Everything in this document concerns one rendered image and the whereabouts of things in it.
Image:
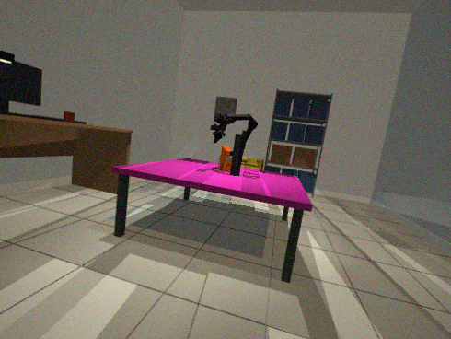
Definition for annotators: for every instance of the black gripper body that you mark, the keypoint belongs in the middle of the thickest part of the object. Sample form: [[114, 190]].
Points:
[[221, 131]]

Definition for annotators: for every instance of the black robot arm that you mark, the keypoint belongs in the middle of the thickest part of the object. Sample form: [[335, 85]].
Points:
[[231, 117]]

